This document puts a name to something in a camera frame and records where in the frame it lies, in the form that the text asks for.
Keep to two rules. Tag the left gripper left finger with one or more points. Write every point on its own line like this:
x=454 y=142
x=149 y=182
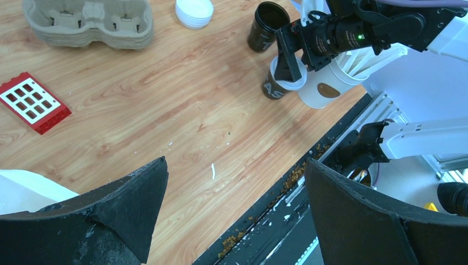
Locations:
x=112 y=224

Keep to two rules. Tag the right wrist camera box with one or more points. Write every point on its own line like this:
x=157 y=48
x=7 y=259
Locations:
x=306 y=6

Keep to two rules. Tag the wrapped white straws bundle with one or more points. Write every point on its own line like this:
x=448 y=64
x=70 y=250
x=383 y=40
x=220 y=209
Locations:
x=361 y=63

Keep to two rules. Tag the white straw holder cup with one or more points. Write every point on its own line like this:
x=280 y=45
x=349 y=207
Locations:
x=329 y=83

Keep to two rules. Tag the dark brown plastic cup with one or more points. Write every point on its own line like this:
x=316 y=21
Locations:
x=274 y=89

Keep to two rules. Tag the stack of white lids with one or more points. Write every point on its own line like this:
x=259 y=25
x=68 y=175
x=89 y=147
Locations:
x=194 y=14

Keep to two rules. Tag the red toy block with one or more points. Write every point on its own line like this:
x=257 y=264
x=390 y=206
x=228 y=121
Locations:
x=33 y=103

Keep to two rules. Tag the white paper bakery bag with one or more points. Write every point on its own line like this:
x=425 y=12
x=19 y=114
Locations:
x=23 y=190

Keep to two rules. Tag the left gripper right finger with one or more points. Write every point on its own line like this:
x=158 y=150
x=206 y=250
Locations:
x=358 y=225

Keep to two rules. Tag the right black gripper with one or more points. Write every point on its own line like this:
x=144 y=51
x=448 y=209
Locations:
x=326 y=37

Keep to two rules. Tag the cardboard cup carrier tray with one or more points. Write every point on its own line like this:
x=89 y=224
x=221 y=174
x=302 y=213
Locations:
x=122 y=25

